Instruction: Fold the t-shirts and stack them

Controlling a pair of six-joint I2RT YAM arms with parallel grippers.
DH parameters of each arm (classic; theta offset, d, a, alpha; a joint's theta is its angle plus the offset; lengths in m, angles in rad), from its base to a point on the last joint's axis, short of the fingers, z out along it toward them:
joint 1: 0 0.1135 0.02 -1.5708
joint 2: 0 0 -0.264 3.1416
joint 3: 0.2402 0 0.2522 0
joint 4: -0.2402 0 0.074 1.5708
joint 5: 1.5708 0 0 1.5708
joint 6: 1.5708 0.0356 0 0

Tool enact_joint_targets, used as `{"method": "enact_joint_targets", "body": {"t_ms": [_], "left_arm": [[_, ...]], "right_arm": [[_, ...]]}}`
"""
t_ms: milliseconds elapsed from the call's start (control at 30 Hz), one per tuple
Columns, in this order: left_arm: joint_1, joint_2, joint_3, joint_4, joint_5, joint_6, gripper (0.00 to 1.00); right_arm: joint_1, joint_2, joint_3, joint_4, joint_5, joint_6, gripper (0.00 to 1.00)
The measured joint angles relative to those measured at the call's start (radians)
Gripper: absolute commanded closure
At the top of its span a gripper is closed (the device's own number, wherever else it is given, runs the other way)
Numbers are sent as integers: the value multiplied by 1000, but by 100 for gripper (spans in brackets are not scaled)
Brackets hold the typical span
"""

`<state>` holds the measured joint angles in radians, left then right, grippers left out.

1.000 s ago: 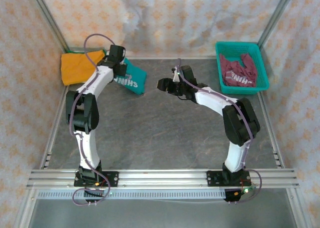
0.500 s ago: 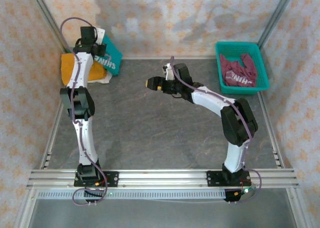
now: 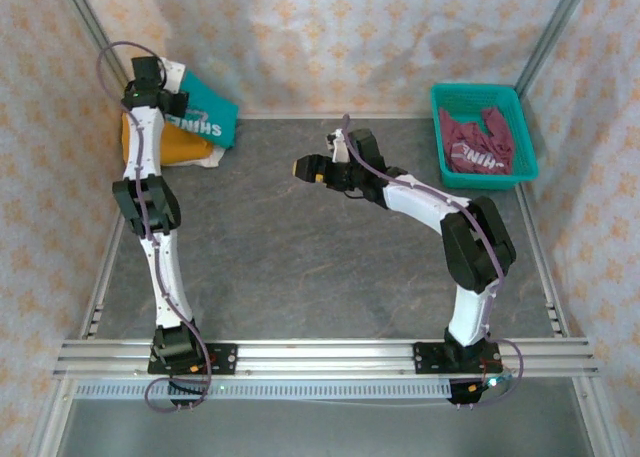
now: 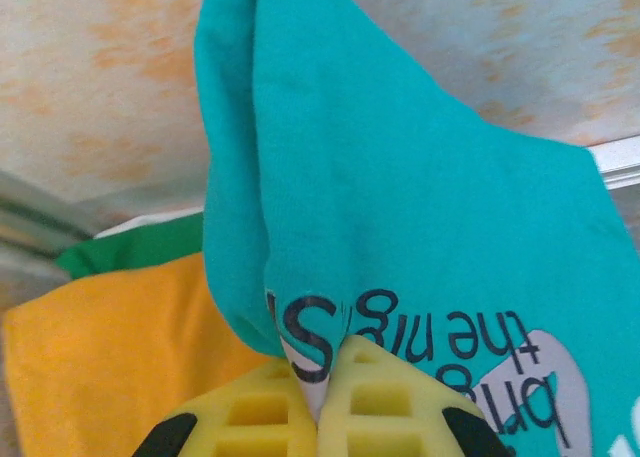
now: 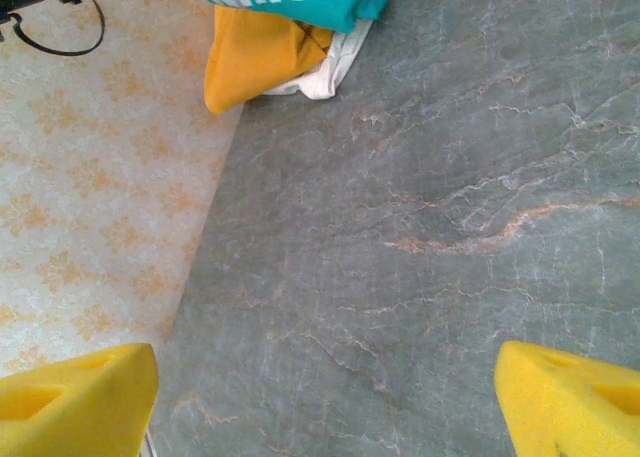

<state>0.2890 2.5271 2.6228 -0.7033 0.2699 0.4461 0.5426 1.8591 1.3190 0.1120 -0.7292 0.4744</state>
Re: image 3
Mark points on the aluminium table side rail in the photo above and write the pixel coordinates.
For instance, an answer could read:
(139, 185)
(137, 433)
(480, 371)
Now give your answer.
(105, 277)
(547, 277)

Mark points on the teal t-shirt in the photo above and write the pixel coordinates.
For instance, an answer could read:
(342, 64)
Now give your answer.
(210, 107)

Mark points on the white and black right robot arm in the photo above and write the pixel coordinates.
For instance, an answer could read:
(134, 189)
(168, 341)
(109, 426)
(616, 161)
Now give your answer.
(420, 202)

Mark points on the white folded t-shirt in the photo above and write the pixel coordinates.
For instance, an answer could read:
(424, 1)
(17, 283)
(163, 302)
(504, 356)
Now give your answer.
(212, 158)

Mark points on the orange folded t-shirt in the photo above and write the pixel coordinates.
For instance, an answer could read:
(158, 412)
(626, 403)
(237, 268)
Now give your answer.
(185, 149)

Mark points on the maroon t-shirt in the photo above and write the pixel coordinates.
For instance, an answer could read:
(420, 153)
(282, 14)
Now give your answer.
(470, 142)

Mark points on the aluminium table edge rail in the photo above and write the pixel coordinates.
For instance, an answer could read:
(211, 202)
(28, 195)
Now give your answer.
(325, 115)

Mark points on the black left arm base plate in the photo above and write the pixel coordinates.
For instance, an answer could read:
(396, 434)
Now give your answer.
(225, 359)

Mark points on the aluminium mounting rail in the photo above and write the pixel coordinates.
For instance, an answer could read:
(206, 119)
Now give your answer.
(325, 357)

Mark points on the teal plastic basket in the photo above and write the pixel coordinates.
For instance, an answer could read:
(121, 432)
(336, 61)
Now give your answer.
(465, 97)

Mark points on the aluminium frame post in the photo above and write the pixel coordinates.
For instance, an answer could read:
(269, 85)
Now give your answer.
(547, 39)
(82, 14)

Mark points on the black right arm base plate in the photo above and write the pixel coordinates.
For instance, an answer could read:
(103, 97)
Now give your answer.
(427, 359)

